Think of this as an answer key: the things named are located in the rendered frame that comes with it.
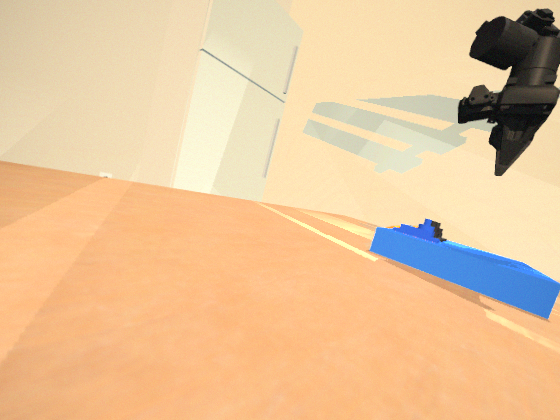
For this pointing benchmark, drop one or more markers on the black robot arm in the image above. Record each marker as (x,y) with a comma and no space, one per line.
(532,41)

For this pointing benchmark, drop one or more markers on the blue micro servo with orange cable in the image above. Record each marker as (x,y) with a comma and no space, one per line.
(422,231)

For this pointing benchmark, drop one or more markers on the blue flat panel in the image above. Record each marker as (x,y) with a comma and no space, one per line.
(507,280)

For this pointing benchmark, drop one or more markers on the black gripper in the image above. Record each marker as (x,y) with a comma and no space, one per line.
(527,101)

